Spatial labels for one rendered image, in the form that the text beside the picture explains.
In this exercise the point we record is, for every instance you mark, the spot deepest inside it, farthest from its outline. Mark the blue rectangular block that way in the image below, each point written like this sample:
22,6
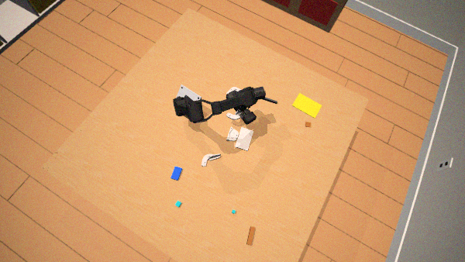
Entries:
176,173

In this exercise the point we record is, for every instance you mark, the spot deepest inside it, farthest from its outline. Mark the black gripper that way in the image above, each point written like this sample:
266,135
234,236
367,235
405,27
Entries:
246,115

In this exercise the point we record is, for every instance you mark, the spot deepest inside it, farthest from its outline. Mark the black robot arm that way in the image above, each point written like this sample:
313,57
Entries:
245,97

